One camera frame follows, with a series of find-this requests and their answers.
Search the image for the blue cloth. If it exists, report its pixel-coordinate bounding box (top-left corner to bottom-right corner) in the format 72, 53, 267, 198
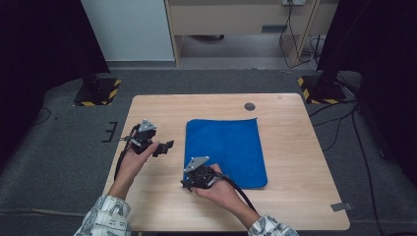
184, 117, 268, 191

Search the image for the right hand-held gripper black cable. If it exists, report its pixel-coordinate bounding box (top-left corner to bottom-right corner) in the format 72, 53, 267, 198
214, 173, 258, 213

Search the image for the hand-held gripper black cable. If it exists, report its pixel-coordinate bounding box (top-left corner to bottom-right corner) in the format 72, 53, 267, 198
113, 123, 142, 182
214, 173, 258, 213

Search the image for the black stand base striped edge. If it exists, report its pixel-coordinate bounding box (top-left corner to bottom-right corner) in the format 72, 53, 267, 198
297, 75, 349, 106
73, 77, 123, 108

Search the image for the grey tape strip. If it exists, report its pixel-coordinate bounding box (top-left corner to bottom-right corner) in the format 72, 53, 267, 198
329, 202, 355, 212

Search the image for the person's right hand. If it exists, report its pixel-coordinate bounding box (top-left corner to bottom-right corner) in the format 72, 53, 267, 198
191, 163, 246, 217

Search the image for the dark curtain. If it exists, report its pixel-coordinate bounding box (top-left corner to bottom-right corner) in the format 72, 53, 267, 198
316, 0, 417, 180
0, 0, 111, 171

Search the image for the black hanging power cable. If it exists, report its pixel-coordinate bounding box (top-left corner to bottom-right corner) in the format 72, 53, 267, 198
277, 0, 318, 70

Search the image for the person's left hand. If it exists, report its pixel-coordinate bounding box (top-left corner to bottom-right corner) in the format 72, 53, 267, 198
112, 141, 161, 193

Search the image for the dark flat round object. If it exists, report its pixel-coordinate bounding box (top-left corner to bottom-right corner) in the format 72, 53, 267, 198
189, 33, 226, 42

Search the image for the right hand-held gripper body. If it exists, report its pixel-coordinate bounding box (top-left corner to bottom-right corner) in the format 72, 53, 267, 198
183, 155, 219, 190

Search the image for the left hand-held gripper black cable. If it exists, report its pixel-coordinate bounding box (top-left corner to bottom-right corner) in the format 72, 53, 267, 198
113, 123, 142, 182

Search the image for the thin black floor cable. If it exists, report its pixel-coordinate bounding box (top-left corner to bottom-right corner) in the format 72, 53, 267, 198
31, 106, 53, 127

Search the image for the white panel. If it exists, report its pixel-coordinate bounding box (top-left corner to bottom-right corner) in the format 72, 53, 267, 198
80, 0, 176, 63

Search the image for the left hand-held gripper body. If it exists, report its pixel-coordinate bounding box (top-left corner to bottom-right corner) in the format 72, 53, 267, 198
120, 118, 165, 156

